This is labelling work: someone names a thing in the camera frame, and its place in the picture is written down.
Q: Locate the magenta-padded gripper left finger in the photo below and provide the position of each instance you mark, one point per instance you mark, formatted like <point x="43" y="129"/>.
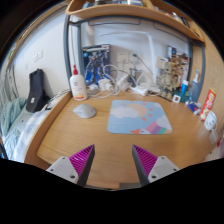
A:
<point x="63" y="166"/>

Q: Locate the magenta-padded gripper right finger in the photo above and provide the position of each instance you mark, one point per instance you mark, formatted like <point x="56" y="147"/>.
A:
<point x="161" y="166"/>

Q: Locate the grey computer mouse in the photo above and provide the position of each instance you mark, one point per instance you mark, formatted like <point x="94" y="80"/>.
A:
<point x="84" y="111"/>

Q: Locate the blue cloud print mouse pad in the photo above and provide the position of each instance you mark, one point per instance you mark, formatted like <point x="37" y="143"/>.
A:
<point x="138" y="117"/>

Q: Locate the blue packet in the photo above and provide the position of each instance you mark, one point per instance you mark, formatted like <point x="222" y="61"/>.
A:
<point x="194" y="108"/>

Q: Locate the white mug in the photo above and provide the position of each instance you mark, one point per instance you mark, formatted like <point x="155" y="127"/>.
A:
<point x="210" y="120"/>

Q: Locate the small white cube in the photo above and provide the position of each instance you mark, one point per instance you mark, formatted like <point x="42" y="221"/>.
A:
<point x="176" y="98"/>

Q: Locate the teal blanket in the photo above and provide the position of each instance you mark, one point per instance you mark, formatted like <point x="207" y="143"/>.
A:
<point x="10" y="116"/>

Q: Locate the red snack can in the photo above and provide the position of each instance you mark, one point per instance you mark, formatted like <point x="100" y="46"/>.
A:
<point x="207" y="103"/>

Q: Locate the white power strip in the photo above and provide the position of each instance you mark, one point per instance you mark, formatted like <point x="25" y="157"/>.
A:
<point x="140" y="90"/>

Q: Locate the white red-capped pump bottle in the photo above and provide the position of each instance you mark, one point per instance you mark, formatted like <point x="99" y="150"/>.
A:
<point x="78" y="87"/>

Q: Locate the blue tube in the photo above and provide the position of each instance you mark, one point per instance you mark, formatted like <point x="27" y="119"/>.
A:
<point x="184" y="88"/>

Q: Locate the black bag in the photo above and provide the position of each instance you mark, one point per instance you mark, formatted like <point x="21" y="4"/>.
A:
<point x="36" y="90"/>

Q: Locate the clear spray bottle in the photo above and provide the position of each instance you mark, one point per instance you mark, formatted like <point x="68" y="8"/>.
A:
<point x="195" y="88"/>

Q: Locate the tan robot model figure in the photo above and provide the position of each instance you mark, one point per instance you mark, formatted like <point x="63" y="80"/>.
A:
<point x="173" y="75"/>

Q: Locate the white multiport charger block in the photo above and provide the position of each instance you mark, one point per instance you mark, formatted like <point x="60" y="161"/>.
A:
<point x="105" y="84"/>

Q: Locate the white power adapter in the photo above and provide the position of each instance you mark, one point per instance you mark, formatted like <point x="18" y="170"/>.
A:
<point x="122" y="82"/>

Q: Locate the blue robot model kit box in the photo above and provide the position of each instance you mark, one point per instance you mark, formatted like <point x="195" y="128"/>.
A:
<point x="96" y="63"/>

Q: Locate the wooden overhead shelf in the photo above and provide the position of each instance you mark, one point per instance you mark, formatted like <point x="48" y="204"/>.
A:
<point x="133" y="13"/>

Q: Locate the white wall light switch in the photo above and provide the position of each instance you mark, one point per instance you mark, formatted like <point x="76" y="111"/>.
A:
<point x="38" y="55"/>

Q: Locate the white wall socket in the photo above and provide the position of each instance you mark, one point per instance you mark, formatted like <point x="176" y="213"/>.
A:
<point x="124" y="56"/>

